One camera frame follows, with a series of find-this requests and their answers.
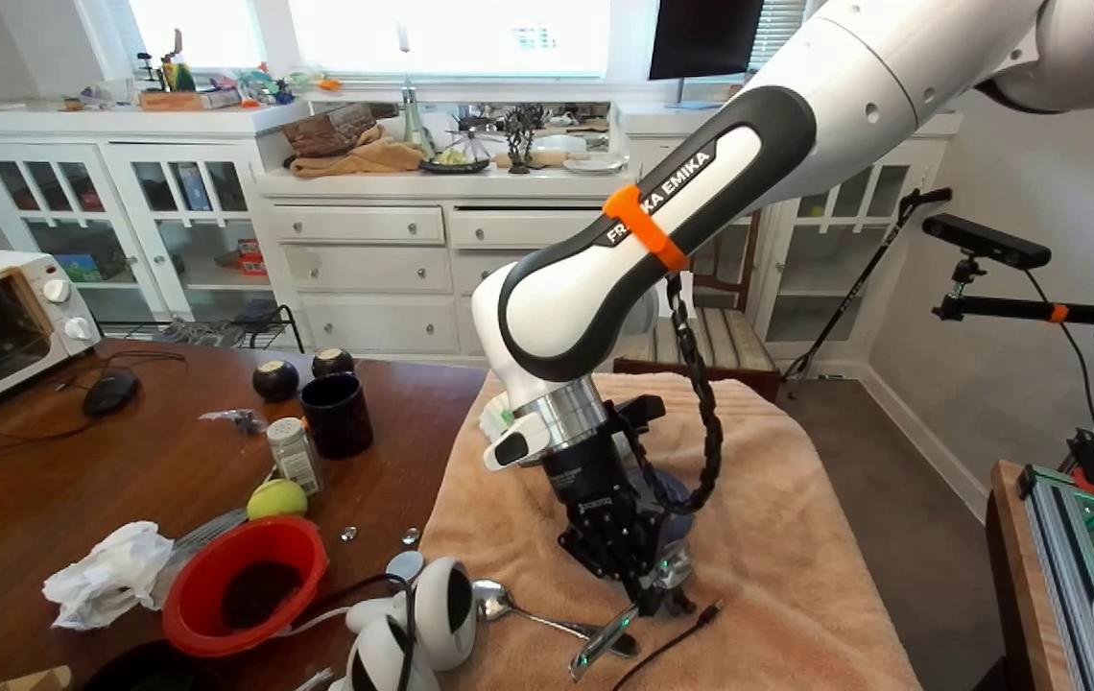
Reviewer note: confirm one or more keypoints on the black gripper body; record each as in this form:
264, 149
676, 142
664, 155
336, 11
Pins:
625, 511

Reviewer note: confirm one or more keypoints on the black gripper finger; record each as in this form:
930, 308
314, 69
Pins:
648, 588
669, 570

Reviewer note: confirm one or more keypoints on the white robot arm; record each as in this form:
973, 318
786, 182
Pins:
840, 95

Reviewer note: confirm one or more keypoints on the beige towel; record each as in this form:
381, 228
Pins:
772, 557

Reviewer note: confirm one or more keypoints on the wooden chair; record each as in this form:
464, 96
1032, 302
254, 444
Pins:
716, 297

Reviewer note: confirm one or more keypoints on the black mug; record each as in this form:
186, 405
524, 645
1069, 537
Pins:
336, 416

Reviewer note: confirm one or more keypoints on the small spice jar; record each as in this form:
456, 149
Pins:
294, 450

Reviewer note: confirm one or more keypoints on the green tennis ball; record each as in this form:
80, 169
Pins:
275, 499

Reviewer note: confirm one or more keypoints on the white dresser cabinet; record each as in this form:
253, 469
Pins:
387, 267

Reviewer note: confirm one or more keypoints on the black round jar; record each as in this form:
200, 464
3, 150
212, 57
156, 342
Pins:
275, 382

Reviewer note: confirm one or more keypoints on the red bowl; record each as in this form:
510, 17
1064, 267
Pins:
243, 588

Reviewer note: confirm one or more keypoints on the black monitor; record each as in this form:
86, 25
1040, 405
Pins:
703, 38

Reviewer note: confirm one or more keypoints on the white crumpled cloth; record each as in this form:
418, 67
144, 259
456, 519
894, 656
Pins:
113, 579

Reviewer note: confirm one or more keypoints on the black computer mouse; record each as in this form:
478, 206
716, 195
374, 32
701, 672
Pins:
111, 392

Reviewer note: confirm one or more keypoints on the white glass door cabinet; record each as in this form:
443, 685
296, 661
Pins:
150, 213

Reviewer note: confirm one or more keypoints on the black camera on stand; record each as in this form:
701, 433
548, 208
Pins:
973, 240

